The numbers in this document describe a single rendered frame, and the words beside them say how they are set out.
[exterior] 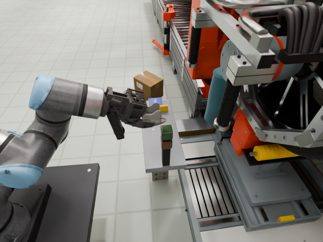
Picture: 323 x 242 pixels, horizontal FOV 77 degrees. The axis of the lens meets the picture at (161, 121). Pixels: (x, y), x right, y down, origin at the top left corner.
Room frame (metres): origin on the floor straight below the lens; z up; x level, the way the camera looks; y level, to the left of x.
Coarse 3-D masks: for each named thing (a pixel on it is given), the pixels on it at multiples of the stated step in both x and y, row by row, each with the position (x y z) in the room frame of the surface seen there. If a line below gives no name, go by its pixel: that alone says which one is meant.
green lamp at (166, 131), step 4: (160, 128) 0.48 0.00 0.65; (164, 128) 0.47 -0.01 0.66; (168, 128) 0.47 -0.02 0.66; (160, 132) 0.48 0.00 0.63; (164, 132) 0.46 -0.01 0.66; (168, 132) 0.46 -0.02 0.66; (172, 132) 0.46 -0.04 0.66; (164, 136) 0.45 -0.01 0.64; (168, 136) 0.45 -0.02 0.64; (172, 136) 0.46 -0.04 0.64
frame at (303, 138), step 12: (240, 96) 0.70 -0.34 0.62; (252, 96) 0.70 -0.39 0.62; (240, 108) 0.66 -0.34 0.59; (252, 108) 0.65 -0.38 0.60; (252, 120) 0.56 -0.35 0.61; (264, 120) 0.56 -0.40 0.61; (312, 120) 0.37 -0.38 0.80; (264, 132) 0.48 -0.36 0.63; (276, 132) 0.44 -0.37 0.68; (288, 132) 0.40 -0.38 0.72; (300, 132) 0.38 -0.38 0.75; (312, 132) 0.35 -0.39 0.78; (288, 144) 0.38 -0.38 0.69; (300, 144) 0.35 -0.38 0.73; (312, 144) 0.33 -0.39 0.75
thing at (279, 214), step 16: (224, 160) 0.69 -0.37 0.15; (224, 176) 0.62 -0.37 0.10; (240, 192) 0.50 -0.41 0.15; (240, 208) 0.42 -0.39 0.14; (256, 208) 0.40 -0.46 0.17; (272, 208) 0.41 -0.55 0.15; (288, 208) 0.41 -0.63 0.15; (304, 208) 0.40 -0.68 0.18; (256, 224) 0.33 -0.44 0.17; (272, 224) 0.34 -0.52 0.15; (288, 224) 0.35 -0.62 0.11
